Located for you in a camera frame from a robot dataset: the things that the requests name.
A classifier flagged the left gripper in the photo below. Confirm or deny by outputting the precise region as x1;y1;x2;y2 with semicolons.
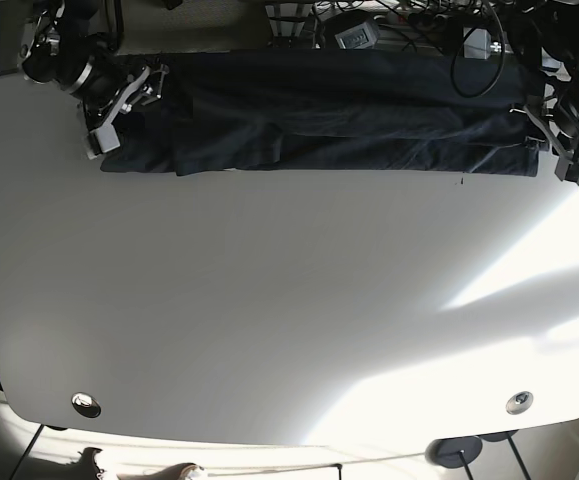
509;97;579;186

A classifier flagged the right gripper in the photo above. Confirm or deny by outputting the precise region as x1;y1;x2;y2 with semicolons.
76;62;169;160

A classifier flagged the navy blue T-shirt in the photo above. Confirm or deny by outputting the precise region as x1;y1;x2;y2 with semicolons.
100;50;544;177

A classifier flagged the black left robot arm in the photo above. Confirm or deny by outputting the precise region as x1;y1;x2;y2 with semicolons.
503;1;579;185

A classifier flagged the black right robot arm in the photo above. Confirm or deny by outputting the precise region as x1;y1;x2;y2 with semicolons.
20;1;169;159

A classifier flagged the right black floor stand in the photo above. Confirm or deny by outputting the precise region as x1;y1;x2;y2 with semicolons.
479;430;532;480

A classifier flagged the black floor stand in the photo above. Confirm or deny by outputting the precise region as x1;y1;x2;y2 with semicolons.
425;436;483;480
479;430;532;480

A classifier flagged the left black floor stand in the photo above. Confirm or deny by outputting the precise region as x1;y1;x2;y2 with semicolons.
425;436;483;480

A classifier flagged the white orange shoe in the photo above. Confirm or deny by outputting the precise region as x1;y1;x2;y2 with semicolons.
146;463;207;480
77;447;105;480

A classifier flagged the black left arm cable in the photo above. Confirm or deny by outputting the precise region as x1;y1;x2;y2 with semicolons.
449;0;508;100

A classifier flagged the table cable grommet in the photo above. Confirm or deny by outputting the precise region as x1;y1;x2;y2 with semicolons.
505;391;534;416
71;392;102;419

